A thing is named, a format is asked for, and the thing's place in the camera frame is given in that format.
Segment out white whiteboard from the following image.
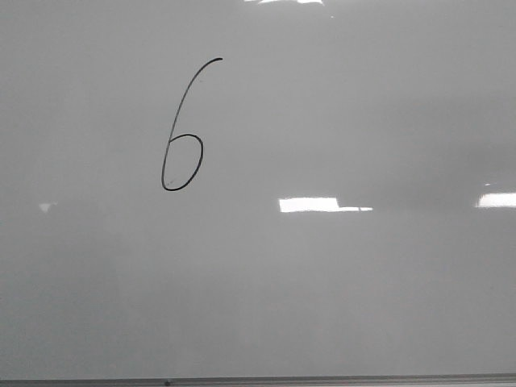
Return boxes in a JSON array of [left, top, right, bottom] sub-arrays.
[[1, 1, 515, 379]]

